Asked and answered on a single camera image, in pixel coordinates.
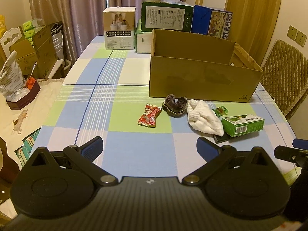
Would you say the black lighter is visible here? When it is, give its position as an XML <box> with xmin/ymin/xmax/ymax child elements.
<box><xmin>213</xmin><ymin>134</ymin><xmax>232</xmax><ymax>144</ymax></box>

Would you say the green medicine box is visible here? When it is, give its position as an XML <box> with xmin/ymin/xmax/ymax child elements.
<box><xmin>221</xmin><ymin>115</ymin><xmax>265</xmax><ymax>137</ymax></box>

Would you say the white cloth sock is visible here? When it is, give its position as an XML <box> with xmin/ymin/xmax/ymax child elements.
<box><xmin>187</xmin><ymin>99</ymin><xmax>224</xmax><ymax>137</ymax></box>

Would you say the green candy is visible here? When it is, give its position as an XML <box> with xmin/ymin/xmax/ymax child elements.
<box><xmin>213</xmin><ymin>106</ymin><xmax>229</xmax><ymax>117</ymax></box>

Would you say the dark velvet scrunchie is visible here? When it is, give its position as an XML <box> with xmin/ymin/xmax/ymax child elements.
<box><xmin>162</xmin><ymin>94</ymin><xmax>188</xmax><ymax>117</ymax></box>

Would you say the red candy wrapper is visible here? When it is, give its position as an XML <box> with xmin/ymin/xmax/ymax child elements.
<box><xmin>137</xmin><ymin>104</ymin><xmax>162</xmax><ymax>128</ymax></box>

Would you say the quilted tan chair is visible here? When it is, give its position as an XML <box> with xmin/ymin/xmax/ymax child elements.
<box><xmin>261</xmin><ymin>40</ymin><xmax>307</xmax><ymax>119</ymax></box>

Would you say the dark wooden tray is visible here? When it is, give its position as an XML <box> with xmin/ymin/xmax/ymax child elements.
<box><xmin>6</xmin><ymin>77</ymin><xmax>41</xmax><ymax>110</ymax></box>

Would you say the large open cardboard box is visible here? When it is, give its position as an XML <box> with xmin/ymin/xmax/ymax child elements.
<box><xmin>149</xmin><ymin>29</ymin><xmax>263</xmax><ymax>103</ymax></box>

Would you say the white plastic bag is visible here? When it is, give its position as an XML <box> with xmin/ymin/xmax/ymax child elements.
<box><xmin>1</xmin><ymin>51</ymin><xmax>25</xmax><ymax>102</ymax></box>

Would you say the brown cardboard box on side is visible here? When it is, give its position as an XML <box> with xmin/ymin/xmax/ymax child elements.
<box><xmin>9</xmin><ymin>26</ymin><xmax>58</xmax><ymax>78</ymax></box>

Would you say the small white green box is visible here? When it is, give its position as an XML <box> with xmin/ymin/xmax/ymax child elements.
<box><xmin>134</xmin><ymin>19</ymin><xmax>152</xmax><ymax>54</ymax></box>

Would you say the white shopping bag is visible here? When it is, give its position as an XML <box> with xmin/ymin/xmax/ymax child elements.
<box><xmin>50</xmin><ymin>21</ymin><xmax>64</xmax><ymax>59</ymax></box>

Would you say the blue milk carton box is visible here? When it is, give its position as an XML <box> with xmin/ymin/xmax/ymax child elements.
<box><xmin>191</xmin><ymin>5</ymin><xmax>233</xmax><ymax>39</ymax></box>

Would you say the white product box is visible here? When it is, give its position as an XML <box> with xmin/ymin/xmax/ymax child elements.
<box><xmin>103</xmin><ymin>7</ymin><xmax>136</xmax><ymax>50</ymax></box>

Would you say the white chair back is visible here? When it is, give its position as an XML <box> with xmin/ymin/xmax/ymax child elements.
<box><xmin>1</xmin><ymin>27</ymin><xmax>24</xmax><ymax>58</ymax></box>

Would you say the wooden door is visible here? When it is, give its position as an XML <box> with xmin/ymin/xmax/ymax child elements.
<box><xmin>225</xmin><ymin>0</ymin><xmax>281</xmax><ymax>65</ymax></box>

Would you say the mauve curtain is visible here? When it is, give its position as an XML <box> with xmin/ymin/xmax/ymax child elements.
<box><xmin>27</xmin><ymin>0</ymin><xmax>188</xmax><ymax>64</ymax></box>

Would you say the yellow plastic bag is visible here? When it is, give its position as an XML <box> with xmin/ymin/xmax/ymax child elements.
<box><xmin>0</xmin><ymin>15</ymin><xmax>7</xmax><ymax>38</ymax></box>

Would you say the green carton box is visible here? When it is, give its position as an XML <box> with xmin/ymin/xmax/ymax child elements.
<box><xmin>141</xmin><ymin>0</ymin><xmax>194</xmax><ymax>32</ymax></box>

